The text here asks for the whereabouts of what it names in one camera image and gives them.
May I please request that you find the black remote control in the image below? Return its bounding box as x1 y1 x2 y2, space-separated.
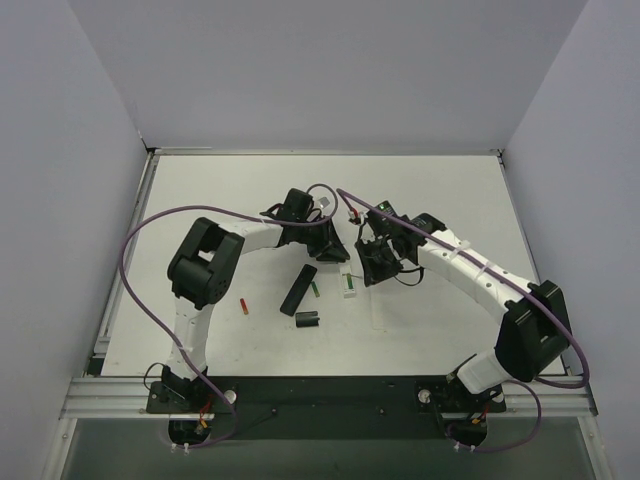
279 264 317 316

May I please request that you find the white remote control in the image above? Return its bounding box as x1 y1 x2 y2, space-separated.
340 265 356 299

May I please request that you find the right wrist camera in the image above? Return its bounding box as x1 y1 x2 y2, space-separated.
348 207 366 225

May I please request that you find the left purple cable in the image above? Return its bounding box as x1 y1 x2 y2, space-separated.
119 183 341 381

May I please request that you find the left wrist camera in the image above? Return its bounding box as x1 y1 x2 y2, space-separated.
314 197 331 210

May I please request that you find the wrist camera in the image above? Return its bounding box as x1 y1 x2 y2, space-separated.
348 207 366 225
314 197 331 210

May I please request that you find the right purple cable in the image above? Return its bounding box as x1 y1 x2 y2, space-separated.
337 187 591 389

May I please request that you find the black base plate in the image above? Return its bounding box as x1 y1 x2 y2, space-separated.
146 375 506 443

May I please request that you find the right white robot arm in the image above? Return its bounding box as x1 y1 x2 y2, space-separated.
355 201 570 395

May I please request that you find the black battery cover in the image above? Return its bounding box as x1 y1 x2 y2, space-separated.
294 311 320 328

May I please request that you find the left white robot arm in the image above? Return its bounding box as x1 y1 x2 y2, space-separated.
161 188 350 412

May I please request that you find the purple cable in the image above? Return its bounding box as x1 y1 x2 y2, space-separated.
337 187 591 389
119 183 341 381

